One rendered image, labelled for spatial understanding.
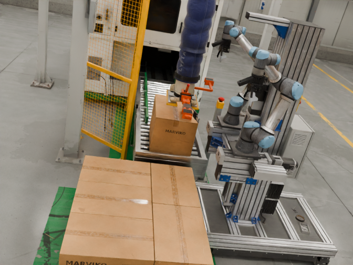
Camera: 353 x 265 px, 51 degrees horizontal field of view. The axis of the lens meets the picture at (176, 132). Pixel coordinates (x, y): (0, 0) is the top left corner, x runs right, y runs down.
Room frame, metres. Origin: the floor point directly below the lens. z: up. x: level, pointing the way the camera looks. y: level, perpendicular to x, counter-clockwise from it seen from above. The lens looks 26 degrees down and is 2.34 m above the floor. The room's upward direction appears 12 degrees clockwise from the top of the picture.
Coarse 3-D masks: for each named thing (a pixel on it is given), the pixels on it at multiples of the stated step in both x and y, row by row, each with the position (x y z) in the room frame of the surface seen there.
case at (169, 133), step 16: (160, 96) 3.64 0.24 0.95; (160, 112) 3.23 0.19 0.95; (176, 112) 3.31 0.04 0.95; (192, 112) 3.39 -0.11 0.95; (160, 128) 3.10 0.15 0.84; (176, 128) 3.12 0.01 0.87; (192, 128) 3.15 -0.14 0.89; (160, 144) 3.11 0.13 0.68; (176, 144) 3.13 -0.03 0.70; (192, 144) 3.15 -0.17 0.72
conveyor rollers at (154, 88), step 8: (152, 88) 4.94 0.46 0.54; (160, 88) 5.04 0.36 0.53; (168, 88) 5.07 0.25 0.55; (152, 96) 4.67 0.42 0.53; (152, 104) 4.40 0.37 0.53; (144, 112) 4.11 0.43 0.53; (144, 120) 3.85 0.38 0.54; (144, 128) 3.67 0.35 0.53; (144, 136) 3.49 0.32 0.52; (144, 144) 3.32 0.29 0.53; (192, 152) 3.32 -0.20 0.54
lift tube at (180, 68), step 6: (186, 30) 3.12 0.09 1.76; (180, 54) 3.15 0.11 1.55; (186, 54) 3.11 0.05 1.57; (192, 54) 3.10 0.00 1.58; (198, 54) 3.12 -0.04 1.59; (180, 60) 3.15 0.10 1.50; (186, 60) 3.10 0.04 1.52; (192, 60) 3.09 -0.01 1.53; (198, 60) 3.12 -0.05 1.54; (180, 66) 3.13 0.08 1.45; (186, 66) 3.10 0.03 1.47; (192, 66) 3.11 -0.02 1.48; (198, 66) 3.15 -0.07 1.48; (180, 72) 3.11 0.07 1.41; (186, 72) 3.09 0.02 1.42; (192, 72) 3.10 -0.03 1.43; (198, 72) 3.15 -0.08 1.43
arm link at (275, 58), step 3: (270, 54) 2.41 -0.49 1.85; (273, 54) 2.43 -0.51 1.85; (276, 54) 2.45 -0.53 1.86; (273, 57) 2.40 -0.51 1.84; (276, 57) 2.42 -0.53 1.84; (279, 57) 2.44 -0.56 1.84; (273, 60) 2.40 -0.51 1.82; (276, 60) 2.42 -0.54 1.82; (279, 60) 2.44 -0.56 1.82; (270, 63) 2.38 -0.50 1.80; (273, 63) 2.40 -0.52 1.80; (276, 63) 2.42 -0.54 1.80
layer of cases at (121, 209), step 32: (96, 160) 2.80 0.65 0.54; (128, 160) 2.92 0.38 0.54; (96, 192) 2.35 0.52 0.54; (128, 192) 2.44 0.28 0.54; (160, 192) 2.53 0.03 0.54; (192, 192) 2.62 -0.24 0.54; (96, 224) 2.00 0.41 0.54; (128, 224) 2.07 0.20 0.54; (160, 224) 2.14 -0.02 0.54; (192, 224) 2.22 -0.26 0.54; (64, 256) 1.68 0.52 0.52; (96, 256) 1.72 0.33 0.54; (128, 256) 1.77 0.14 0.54; (160, 256) 1.83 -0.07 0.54; (192, 256) 1.89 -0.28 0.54
